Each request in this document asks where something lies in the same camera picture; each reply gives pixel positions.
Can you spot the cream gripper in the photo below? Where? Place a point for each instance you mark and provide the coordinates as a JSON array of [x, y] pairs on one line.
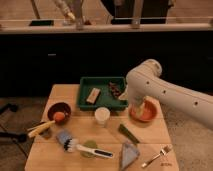
[[136, 111]]

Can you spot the dark grape bunch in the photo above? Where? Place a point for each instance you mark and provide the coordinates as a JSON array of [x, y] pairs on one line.
[[115, 92]]

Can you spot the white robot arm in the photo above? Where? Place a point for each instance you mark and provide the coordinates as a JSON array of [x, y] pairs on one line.
[[144, 80]]

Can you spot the orange bowl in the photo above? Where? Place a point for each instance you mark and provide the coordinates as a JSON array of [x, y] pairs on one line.
[[151, 113]]

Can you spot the green cucumber piece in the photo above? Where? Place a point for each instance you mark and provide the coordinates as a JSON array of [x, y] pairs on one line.
[[123, 130]]

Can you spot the white cup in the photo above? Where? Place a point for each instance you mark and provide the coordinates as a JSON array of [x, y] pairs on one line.
[[102, 114]]

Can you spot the green plastic tray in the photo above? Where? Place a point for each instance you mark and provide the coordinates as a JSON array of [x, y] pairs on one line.
[[105, 98]]

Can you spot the blue grey cloth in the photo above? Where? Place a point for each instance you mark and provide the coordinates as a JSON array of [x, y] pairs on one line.
[[128, 155]]

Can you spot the silver fork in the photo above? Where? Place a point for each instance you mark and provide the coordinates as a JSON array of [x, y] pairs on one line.
[[162, 152]]

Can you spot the dark red bowl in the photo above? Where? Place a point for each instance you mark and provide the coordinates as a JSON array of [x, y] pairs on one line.
[[59, 107]]

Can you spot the orange fruit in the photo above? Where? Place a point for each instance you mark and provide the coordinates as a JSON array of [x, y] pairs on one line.
[[59, 116]]

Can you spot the dish brush white handle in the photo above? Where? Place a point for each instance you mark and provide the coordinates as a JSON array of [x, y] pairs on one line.
[[71, 144]]

